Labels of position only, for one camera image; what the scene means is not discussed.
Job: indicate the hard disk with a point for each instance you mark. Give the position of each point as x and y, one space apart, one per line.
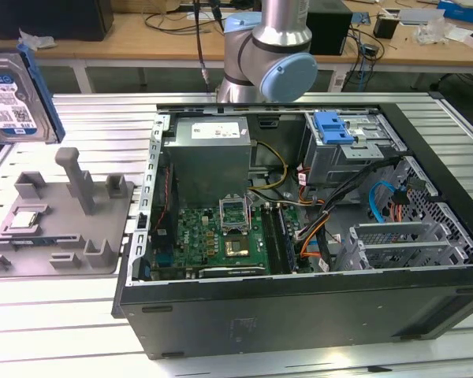
8 98

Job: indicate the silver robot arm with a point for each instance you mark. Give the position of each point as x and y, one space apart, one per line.
284 23

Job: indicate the metal disk bay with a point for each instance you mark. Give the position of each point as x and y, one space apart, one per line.
398 249

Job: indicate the grey power supply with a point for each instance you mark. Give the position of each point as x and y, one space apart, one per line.
205 165

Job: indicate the CPU socket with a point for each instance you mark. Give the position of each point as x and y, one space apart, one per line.
236 248

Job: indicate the black RAM slot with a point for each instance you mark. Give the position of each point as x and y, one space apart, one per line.
287 238
270 238
282 238
276 238

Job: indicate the green motherboard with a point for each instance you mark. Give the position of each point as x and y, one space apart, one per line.
197 236

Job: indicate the black rear fan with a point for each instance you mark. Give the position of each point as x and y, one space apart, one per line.
173 189

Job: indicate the black graphics card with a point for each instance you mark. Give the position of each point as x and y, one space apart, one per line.
232 271

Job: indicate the metal optical drive bay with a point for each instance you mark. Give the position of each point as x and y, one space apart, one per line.
339 165

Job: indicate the blue plastic latch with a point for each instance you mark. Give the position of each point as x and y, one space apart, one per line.
331 130

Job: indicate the black PC case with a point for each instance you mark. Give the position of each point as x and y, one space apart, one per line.
260 315

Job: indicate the grey parts rack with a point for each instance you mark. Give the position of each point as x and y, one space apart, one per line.
63 224

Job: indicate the black tower box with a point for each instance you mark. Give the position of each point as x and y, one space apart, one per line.
331 33

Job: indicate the wooden desk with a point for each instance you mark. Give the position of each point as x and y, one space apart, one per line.
114 43

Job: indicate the silver CPU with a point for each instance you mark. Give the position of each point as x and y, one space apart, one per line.
23 220

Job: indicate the dark RAM stick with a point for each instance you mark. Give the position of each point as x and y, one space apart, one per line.
27 241

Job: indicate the small black cube container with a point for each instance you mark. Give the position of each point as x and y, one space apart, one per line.
386 27

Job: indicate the clear plastic bag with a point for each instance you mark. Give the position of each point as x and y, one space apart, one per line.
429 31

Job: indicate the crumpled white paper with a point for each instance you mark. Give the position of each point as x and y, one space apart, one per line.
35 41

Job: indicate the grey flat card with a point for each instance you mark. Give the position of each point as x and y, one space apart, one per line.
418 16

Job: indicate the large black box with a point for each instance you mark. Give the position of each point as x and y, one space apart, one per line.
43 19

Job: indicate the blue cardboard box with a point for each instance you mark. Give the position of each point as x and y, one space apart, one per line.
465 10

